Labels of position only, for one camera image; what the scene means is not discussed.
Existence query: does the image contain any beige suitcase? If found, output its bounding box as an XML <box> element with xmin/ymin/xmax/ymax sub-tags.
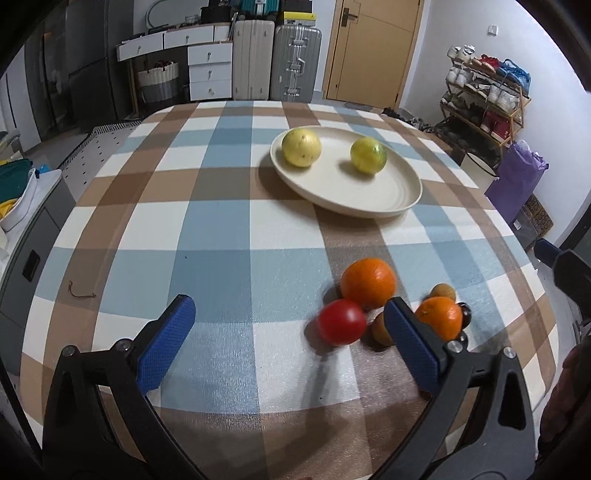
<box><xmin>231</xmin><ymin>20</ymin><xmax>274</xmax><ymax>101</ymax></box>

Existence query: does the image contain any wooden shoe rack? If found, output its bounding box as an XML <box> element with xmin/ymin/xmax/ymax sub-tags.
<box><xmin>437</xmin><ymin>45</ymin><xmax>532</xmax><ymax>168</ymax></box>

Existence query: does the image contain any white bucket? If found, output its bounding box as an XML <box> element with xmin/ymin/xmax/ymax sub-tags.
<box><xmin>461</xmin><ymin>152</ymin><xmax>498</xmax><ymax>180</ymax></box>

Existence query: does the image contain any white drawer desk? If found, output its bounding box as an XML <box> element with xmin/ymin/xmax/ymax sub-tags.
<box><xmin>115</xmin><ymin>23</ymin><xmax>232</xmax><ymax>114</ymax></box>

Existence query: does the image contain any cream round plate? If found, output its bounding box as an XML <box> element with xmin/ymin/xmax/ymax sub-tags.
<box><xmin>270</xmin><ymin>126</ymin><xmax>424</xmax><ymax>218</ymax></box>

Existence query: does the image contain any silver suitcase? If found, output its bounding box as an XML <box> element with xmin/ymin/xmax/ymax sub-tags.
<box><xmin>270</xmin><ymin>25</ymin><xmax>322</xmax><ymax>103</ymax></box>

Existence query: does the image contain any brown kiwi fruit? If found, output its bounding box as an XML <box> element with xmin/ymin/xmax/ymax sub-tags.
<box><xmin>370</xmin><ymin>312</ymin><xmax>394</xmax><ymax>347</ymax></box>
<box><xmin>429</xmin><ymin>283</ymin><xmax>457</xmax><ymax>302</ymax></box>

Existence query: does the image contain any dark purple plum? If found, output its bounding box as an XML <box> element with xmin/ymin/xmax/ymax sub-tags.
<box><xmin>456</xmin><ymin>331</ymin><xmax>469</xmax><ymax>349</ymax></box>
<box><xmin>457</xmin><ymin>302</ymin><xmax>472</xmax><ymax>330</ymax></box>

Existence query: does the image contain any purple bag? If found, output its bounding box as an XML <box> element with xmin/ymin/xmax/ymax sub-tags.
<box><xmin>485</xmin><ymin>140</ymin><xmax>549</xmax><ymax>224</ymax></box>

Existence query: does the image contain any large orange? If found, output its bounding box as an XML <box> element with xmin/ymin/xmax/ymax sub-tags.
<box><xmin>339</xmin><ymin>257</ymin><xmax>397</xmax><ymax>310</ymax></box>

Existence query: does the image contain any brown patterned box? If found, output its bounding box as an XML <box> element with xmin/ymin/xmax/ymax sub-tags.
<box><xmin>511</xmin><ymin>194</ymin><xmax>554</xmax><ymax>251</ymax></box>

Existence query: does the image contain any person's right hand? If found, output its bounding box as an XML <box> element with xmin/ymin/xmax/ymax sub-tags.
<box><xmin>536</xmin><ymin>335</ymin><xmax>590</xmax><ymax>464</ymax></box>

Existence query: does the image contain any plaid tablecloth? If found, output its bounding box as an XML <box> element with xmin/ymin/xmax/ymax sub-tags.
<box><xmin>20</xmin><ymin>102</ymin><xmax>558</xmax><ymax>479</ymax></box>

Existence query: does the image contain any woven laundry basket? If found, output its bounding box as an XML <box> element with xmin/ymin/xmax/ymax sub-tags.
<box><xmin>137</xmin><ymin>61</ymin><xmax>179</xmax><ymax>104</ymax></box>

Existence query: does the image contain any red tomato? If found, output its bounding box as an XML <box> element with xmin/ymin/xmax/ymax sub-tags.
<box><xmin>317</xmin><ymin>299</ymin><xmax>368</xmax><ymax>346</ymax></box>

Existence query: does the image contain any yellow-green round fruit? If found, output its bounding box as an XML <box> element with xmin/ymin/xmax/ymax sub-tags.
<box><xmin>349</xmin><ymin>137</ymin><xmax>388</xmax><ymax>175</ymax></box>

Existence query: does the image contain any small orange tangerine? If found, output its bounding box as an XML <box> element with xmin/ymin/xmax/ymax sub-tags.
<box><xmin>415</xmin><ymin>297</ymin><xmax>464</xmax><ymax>341</ymax></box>

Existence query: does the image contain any yellow round fruit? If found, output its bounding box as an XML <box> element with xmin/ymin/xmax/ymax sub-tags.
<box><xmin>281</xmin><ymin>128</ymin><xmax>322</xmax><ymax>168</ymax></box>

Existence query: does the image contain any wooden door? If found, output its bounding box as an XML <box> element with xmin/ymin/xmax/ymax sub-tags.
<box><xmin>322</xmin><ymin>0</ymin><xmax>425</xmax><ymax>108</ymax></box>

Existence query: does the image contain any black refrigerator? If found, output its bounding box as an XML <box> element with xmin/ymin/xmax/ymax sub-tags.
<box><xmin>24</xmin><ymin>0</ymin><xmax>133</xmax><ymax>141</ymax></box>

